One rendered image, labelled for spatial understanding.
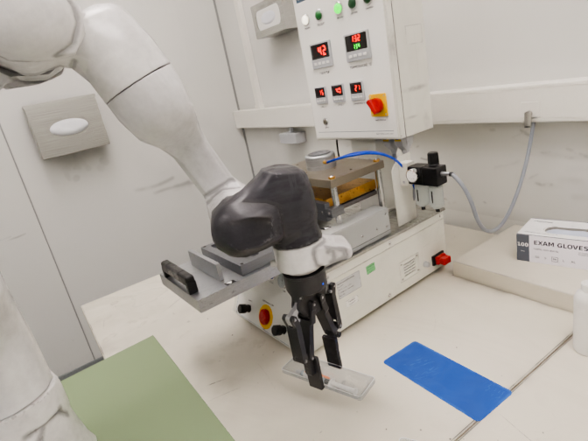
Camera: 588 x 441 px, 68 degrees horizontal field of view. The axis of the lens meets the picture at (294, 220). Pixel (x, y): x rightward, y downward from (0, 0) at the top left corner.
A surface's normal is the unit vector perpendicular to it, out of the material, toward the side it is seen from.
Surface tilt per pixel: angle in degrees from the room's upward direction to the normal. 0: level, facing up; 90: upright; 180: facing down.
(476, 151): 90
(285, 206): 89
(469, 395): 0
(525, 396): 0
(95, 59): 94
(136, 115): 109
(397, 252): 90
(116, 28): 70
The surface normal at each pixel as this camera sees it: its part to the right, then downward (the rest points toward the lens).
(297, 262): -0.14, 0.37
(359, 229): 0.59, 0.14
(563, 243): -0.69, 0.30
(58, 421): 0.90, -0.20
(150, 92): 0.34, 0.30
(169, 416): -0.23, -0.92
